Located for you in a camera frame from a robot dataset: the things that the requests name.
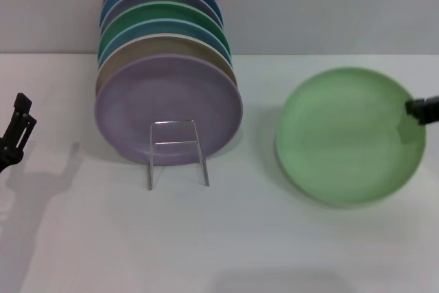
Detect light green plate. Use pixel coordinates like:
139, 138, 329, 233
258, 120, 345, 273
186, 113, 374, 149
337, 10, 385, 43
275, 66, 427, 209

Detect beige plate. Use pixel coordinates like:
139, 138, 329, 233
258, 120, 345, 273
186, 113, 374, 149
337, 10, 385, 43
95, 33, 238, 97

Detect dark green plate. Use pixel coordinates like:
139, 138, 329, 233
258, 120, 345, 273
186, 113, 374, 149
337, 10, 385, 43
97, 1, 230, 60

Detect lavender purple plate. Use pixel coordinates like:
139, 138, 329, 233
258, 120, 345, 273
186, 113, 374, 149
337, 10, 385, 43
94, 53, 244, 166

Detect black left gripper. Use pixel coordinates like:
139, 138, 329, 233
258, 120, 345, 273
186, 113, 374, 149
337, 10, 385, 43
0, 93, 38, 174

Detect metal wire plate rack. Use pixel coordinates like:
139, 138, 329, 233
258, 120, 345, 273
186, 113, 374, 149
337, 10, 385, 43
147, 119, 211, 191

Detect light blue plate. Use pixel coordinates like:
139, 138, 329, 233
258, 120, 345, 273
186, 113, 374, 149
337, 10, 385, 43
98, 18, 234, 67

